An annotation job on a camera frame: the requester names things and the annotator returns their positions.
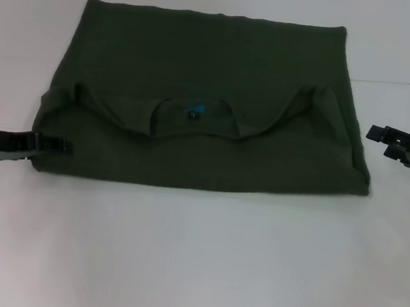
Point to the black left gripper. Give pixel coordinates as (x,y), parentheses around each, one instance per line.
(6,143)

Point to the dark green FREE t-shirt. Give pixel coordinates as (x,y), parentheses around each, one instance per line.
(204,88)

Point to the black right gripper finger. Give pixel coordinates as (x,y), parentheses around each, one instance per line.
(392,135)
(408,158)

